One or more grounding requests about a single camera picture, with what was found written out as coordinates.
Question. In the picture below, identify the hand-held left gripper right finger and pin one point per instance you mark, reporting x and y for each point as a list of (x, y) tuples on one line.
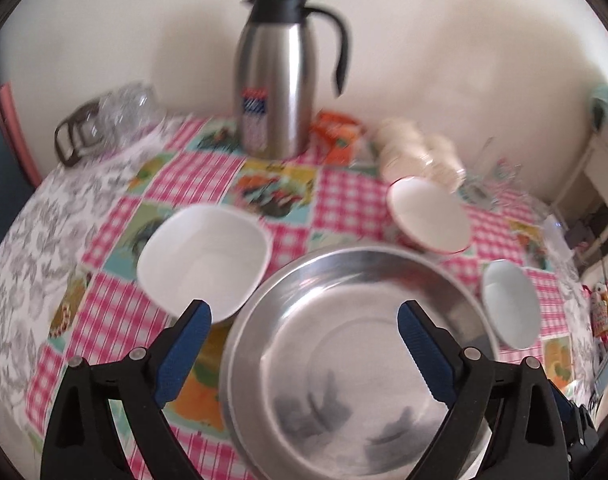
[(424, 355)]

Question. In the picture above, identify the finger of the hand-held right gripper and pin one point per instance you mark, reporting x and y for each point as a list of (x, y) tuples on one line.
[(581, 430)]

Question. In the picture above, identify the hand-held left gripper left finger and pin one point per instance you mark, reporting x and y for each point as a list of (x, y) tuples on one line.
[(183, 355)]

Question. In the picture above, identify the large steel basin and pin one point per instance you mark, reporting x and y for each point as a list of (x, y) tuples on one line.
[(334, 340)]

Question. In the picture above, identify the white square bowl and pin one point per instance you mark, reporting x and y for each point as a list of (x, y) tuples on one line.
[(203, 260)]

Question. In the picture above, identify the small white bowl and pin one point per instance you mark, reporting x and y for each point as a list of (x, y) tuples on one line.
[(511, 305)]

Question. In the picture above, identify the red snack packet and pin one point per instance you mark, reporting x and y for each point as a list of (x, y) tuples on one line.
[(601, 310)]

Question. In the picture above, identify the white bowl with red rim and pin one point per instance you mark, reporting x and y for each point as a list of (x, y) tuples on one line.
[(429, 215)]

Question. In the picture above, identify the pink checked patchwork tablecloth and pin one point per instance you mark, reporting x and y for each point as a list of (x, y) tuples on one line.
[(344, 200)]

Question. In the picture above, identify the grey floral tablecloth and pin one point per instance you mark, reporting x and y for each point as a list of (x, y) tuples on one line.
[(48, 220)]

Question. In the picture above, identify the clear glass cup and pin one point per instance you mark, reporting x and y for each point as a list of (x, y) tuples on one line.
[(489, 170)]

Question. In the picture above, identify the bagged stack of white cups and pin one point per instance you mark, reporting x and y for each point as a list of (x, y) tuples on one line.
[(409, 150)]

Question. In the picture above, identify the orange packet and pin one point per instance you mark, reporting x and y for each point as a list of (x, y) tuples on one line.
[(339, 135)]

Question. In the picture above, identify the clear container with brown lid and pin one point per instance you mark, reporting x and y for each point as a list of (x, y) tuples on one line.
[(78, 135)]

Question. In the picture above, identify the white cabinet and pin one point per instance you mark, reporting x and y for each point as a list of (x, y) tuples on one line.
[(599, 160)]

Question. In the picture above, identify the pink curved bar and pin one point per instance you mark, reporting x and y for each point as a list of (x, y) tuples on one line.
[(16, 135)]

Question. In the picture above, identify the stainless steel thermos jug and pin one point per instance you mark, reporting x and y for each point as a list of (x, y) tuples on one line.
[(274, 70)]

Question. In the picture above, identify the teal cloth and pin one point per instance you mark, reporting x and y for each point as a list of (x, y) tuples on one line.
[(606, 102)]

